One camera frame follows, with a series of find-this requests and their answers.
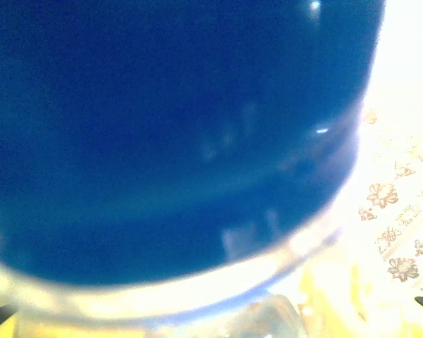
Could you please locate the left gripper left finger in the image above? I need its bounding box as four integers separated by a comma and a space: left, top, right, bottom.
0, 302, 18, 338

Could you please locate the dark blue label bottle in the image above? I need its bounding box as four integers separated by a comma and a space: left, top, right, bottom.
0, 0, 388, 338

